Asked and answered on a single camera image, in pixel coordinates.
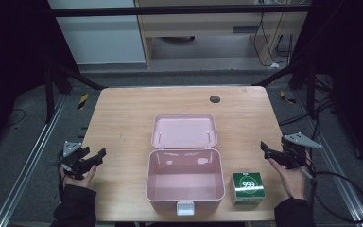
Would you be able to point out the dark curtain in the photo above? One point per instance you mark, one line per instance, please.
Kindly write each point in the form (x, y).
(12, 63)
(353, 63)

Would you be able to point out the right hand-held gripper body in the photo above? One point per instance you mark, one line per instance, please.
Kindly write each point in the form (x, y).
(296, 149)

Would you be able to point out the black horizontal frame bar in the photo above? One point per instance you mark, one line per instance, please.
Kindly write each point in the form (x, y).
(170, 11)

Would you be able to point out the person's left hand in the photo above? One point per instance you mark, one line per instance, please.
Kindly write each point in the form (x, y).
(79, 179)

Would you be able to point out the dark round table grommet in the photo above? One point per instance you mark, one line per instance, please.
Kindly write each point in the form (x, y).
(215, 99)

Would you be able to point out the white plug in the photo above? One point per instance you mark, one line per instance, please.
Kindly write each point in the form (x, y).
(274, 65)

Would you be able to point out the pink plastic box with lid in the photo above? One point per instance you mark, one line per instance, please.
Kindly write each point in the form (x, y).
(185, 170)

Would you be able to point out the aluminium floor rail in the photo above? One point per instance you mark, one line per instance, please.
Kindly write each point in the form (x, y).
(343, 176)
(28, 160)

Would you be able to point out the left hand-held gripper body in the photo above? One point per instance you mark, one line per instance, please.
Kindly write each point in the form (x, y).
(73, 159)

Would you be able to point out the light wooden desk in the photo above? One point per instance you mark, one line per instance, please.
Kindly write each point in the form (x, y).
(201, 25)

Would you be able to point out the black metal stand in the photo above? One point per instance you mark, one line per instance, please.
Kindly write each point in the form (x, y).
(310, 91)
(48, 94)

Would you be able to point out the person's right hand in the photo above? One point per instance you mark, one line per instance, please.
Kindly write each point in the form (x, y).
(288, 178)

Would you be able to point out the yellow black striped tape piece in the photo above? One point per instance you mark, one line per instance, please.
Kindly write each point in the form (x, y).
(287, 98)
(82, 101)

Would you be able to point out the white cabinet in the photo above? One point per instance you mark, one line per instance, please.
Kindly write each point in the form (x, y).
(100, 34)

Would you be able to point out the green and white carton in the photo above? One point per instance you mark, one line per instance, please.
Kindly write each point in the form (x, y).
(248, 187)

